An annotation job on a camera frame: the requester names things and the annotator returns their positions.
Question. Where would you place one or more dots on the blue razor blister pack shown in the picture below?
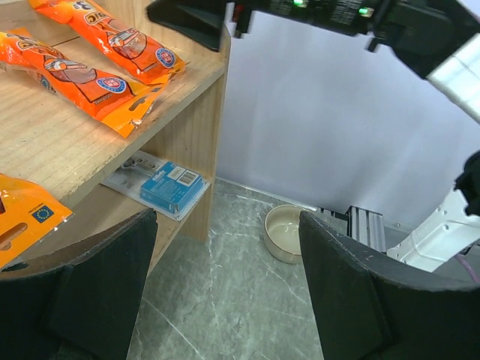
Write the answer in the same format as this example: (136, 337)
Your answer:
(162, 185)

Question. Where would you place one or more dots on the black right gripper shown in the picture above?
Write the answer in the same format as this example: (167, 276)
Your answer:
(347, 17)

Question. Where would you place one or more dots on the beige ceramic bowl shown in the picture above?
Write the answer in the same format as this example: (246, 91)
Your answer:
(281, 233)

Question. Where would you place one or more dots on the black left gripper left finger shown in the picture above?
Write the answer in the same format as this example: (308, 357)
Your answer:
(86, 295)

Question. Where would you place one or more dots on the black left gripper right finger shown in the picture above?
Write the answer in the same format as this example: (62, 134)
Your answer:
(369, 306)

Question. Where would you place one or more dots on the orange razor pack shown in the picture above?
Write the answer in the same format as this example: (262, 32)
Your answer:
(29, 213)
(118, 103)
(144, 58)

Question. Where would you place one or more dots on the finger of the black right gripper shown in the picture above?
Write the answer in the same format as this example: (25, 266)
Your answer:
(201, 21)

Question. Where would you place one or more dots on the aluminium frame rail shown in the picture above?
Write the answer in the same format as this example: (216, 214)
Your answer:
(360, 224)

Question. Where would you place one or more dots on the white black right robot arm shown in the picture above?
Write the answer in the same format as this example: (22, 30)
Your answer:
(439, 42)

